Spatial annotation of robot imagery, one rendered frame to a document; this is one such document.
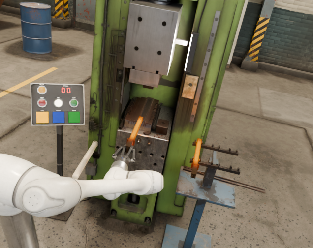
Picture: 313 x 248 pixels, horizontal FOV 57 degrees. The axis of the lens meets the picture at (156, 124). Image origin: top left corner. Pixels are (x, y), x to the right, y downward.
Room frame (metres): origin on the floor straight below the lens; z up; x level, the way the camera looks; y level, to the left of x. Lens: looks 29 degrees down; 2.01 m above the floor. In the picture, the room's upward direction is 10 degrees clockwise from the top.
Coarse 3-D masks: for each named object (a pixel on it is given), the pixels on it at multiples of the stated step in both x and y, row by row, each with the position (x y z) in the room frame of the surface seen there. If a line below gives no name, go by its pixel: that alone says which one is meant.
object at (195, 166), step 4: (200, 140) 1.73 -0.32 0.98; (196, 144) 1.67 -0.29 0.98; (200, 144) 1.68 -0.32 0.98; (196, 148) 1.62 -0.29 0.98; (196, 152) 1.57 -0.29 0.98; (196, 156) 1.52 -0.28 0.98; (196, 160) 1.48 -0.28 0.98; (192, 164) 1.43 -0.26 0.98; (196, 164) 1.43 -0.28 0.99; (192, 168) 1.39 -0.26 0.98; (196, 168) 1.39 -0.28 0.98; (192, 172) 1.35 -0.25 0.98; (196, 172) 1.36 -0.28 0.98; (192, 176) 1.34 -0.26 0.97
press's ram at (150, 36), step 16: (144, 0) 2.07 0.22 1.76; (128, 16) 1.84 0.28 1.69; (144, 16) 1.84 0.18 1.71; (160, 16) 1.83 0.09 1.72; (176, 16) 1.83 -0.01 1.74; (128, 32) 1.84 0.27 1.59; (144, 32) 1.83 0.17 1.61; (160, 32) 1.83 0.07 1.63; (176, 32) 2.01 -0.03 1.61; (128, 48) 1.84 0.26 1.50; (144, 48) 1.83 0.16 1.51; (160, 48) 1.83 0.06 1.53; (128, 64) 1.84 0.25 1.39; (144, 64) 1.83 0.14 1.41; (160, 64) 1.83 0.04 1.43
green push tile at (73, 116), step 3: (69, 114) 1.69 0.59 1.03; (72, 114) 1.70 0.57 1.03; (75, 114) 1.70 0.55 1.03; (78, 114) 1.71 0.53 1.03; (69, 117) 1.68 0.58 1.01; (72, 117) 1.69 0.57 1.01; (75, 117) 1.70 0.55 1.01; (78, 117) 1.70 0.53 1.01; (69, 120) 1.67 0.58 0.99; (72, 120) 1.68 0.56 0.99; (75, 120) 1.69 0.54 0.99; (78, 120) 1.69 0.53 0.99
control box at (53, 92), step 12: (36, 84) 1.71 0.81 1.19; (48, 84) 1.74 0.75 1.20; (60, 84) 1.77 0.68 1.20; (72, 84) 1.80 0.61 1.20; (36, 96) 1.67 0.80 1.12; (48, 96) 1.70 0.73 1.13; (60, 96) 1.73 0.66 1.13; (72, 96) 1.76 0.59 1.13; (36, 108) 1.64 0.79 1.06; (48, 108) 1.67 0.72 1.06; (60, 108) 1.69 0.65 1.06; (72, 108) 1.72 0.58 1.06; (84, 108) 1.75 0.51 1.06; (84, 120) 1.71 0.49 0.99
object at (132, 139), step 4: (140, 120) 1.71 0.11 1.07; (136, 124) 1.64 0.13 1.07; (140, 124) 1.66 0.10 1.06; (136, 128) 1.59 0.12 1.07; (132, 132) 1.53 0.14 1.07; (136, 132) 1.54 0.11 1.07; (132, 136) 1.48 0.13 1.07; (128, 140) 1.41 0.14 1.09; (132, 140) 1.42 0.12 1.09; (128, 144) 1.37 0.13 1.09; (128, 148) 1.35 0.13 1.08
